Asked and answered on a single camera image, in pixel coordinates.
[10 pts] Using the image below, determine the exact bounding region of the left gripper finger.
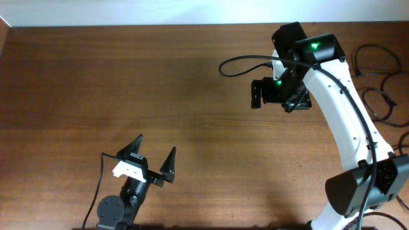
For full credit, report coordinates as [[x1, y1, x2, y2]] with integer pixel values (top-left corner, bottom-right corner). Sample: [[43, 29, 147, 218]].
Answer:
[[116, 134, 143, 160], [160, 146, 176, 183]]

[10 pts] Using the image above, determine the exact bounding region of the black USB cable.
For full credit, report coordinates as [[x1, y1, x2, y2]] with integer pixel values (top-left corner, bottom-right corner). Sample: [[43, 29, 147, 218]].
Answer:
[[397, 131, 409, 156], [351, 43, 409, 128]]

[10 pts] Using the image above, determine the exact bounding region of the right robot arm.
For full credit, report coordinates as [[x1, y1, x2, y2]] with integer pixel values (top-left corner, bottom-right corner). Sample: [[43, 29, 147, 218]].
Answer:
[[251, 22, 408, 229]]

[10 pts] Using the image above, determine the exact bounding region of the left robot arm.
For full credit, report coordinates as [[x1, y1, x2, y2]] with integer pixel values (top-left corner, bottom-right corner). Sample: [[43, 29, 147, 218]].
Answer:
[[96, 134, 176, 230]]

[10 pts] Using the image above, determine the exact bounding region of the left camera black cable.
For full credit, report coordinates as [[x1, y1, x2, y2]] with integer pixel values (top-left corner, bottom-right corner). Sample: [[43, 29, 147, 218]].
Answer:
[[81, 152, 121, 230]]

